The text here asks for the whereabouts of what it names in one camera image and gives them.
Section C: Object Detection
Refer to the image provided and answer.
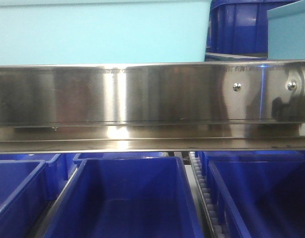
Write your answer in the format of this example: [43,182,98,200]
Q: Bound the dark blue bin rear centre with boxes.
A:
[73,152,168,171]

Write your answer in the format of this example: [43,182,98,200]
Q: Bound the dark blue bin lower right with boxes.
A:
[209,160,305,238]

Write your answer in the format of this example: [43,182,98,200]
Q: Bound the dark blue bin upper right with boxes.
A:
[206,0,293,55]

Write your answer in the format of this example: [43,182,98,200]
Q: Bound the dark blue bin lower left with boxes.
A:
[0,160,48,238]

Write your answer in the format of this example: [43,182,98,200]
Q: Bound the stainless steel shelf rail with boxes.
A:
[0,60,305,154]

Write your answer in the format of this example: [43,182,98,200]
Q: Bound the dark blue bin lower centre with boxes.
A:
[44,157,203,238]

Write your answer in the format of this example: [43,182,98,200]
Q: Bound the dark blue bin rear right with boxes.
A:
[195,151,304,175]

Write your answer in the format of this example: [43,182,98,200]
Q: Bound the dark blue bin rear left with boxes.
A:
[7,154,74,200]

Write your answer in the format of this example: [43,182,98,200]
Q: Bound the white roller track strip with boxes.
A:
[189,152,226,238]

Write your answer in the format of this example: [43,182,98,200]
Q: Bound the light blue plastic bin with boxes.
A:
[0,0,211,65]

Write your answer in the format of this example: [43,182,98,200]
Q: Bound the dark blue bin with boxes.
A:
[209,160,305,238]
[0,160,48,238]
[44,157,203,238]
[195,151,304,175]
[7,154,74,200]
[206,0,293,55]
[73,152,168,171]

